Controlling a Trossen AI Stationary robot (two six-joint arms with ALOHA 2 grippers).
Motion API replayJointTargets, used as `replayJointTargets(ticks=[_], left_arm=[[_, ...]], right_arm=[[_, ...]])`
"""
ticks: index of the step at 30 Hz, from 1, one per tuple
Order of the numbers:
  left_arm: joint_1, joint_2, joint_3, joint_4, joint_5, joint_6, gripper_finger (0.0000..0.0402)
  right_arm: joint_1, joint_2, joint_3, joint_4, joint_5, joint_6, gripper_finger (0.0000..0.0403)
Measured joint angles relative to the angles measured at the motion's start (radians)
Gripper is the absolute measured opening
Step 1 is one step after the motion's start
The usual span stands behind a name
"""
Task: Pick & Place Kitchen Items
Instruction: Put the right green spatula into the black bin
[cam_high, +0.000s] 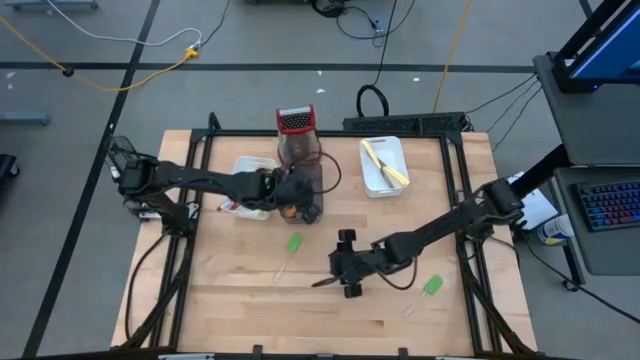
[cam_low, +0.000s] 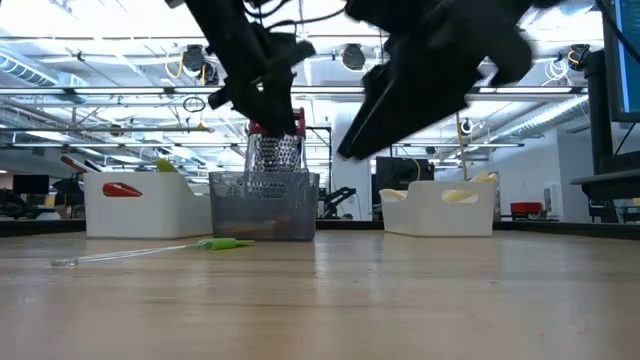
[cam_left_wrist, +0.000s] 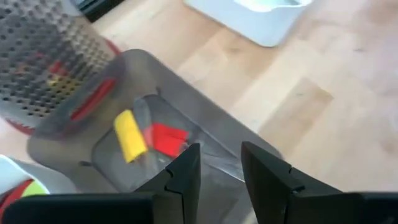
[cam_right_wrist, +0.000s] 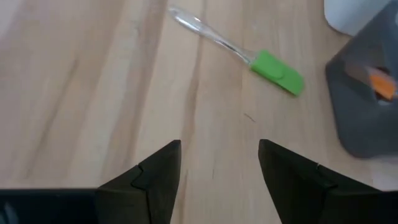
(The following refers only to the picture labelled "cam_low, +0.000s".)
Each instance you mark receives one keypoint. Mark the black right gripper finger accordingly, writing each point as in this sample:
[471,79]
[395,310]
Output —
[365,105]
[415,110]

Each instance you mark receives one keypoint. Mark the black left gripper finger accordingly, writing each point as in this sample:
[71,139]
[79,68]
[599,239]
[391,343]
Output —
[282,100]
[255,100]

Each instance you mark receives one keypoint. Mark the red long spoon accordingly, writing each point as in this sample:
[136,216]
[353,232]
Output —
[122,190]

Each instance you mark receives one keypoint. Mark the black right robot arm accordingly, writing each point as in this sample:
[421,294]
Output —
[450,7]

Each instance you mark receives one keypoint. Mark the black background robot arm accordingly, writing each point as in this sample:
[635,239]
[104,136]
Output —
[332,202]

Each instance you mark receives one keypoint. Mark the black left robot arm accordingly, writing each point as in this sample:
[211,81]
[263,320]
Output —
[215,20]

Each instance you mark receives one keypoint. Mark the white cutting board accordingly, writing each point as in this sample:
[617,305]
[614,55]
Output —
[425,220]

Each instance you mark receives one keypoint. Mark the grey translucent plastic bin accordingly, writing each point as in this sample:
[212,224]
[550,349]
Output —
[300,210]

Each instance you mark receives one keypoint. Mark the white plastic storage bin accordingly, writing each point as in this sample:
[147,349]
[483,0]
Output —
[150,215]

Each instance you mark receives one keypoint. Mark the black computer monitor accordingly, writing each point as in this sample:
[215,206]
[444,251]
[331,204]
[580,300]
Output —
[630,60]

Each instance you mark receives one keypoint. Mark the grey computer desk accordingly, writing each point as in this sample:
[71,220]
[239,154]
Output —
[610,182]

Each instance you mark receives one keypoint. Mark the black background office chair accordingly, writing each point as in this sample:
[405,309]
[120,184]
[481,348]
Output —
[67,192]

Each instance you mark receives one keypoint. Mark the small black background monitor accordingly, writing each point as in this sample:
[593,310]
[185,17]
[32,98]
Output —
[30,184]

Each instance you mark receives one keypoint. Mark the black aluminium table frame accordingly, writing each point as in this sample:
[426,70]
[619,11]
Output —
[40,227]

